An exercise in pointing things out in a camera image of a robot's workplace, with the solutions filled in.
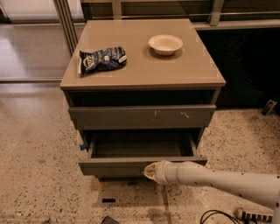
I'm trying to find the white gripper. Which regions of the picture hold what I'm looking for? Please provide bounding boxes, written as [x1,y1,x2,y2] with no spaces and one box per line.
[143,161,179,185]

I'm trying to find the grey drawer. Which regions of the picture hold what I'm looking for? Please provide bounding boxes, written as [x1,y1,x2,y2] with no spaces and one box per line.
[69,104,216,130]
[78,134,207,179]

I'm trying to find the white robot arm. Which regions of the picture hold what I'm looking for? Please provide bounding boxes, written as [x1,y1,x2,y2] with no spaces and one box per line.
[143,160,280,224]

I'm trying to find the grey top drawer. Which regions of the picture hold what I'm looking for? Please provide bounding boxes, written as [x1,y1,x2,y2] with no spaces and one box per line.
[69,104,216,130]

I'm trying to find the grey drawer cabinet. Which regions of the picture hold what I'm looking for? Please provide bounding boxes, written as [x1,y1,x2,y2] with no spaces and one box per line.
[59,18,227,152]

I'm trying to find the black tape on floor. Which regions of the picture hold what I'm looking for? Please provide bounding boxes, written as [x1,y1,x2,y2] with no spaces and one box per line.
[102,198,116,203]

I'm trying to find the blue tape piece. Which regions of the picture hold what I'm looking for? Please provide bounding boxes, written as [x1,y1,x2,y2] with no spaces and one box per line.
[80,144,86,151]

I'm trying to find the white power strip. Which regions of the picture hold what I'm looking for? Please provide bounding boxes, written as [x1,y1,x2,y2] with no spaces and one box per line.
[234,207,273,223]

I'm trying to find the blue chip bag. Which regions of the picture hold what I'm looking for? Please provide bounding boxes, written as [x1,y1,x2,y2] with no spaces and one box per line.
[78,46,127,75]

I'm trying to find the white bowl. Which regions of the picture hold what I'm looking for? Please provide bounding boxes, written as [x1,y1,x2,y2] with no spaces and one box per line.
[148,34,183,56]

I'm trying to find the dark floor device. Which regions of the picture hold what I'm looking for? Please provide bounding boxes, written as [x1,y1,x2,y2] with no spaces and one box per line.
[261,99,277,116]

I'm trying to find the black cable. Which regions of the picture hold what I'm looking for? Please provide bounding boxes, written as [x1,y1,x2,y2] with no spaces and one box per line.
[199,209,243,224]

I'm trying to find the metal railing frame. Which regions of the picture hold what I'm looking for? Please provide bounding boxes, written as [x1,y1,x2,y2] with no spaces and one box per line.
[50,0,280,51]

